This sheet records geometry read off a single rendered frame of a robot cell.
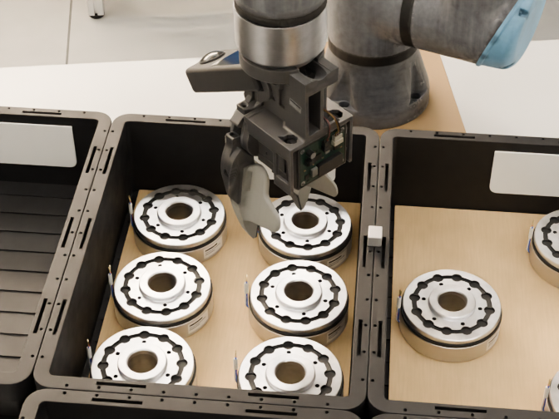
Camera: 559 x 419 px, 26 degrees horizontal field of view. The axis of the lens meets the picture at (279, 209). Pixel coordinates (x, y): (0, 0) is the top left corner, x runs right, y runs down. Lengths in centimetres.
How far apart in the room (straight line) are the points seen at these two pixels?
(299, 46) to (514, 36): 50
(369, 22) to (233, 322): 43
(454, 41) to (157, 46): 176
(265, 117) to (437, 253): 39
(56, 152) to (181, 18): 184
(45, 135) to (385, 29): 42
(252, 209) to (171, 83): 74
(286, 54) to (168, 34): 222
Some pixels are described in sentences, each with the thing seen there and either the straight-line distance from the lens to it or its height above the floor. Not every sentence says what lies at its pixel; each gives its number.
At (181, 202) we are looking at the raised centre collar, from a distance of 136.
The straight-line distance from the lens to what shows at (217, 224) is 133.
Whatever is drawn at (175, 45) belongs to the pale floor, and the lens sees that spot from 314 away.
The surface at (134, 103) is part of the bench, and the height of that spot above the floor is 70.
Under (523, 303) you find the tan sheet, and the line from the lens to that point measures 132.
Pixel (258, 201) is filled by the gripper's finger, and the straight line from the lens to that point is 108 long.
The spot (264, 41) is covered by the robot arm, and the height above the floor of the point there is 123.
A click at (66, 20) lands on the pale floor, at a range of 327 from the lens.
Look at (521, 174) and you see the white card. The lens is 138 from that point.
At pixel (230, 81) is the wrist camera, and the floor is 115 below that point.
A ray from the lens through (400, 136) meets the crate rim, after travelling 135.
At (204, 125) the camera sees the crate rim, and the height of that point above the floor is 93.
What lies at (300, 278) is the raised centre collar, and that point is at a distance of 126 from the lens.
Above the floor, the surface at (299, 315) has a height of 86.
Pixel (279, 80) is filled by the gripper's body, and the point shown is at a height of 119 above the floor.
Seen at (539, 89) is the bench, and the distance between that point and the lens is 184.
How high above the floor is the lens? 177
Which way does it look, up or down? 42 degrees down
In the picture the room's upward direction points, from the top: straight up
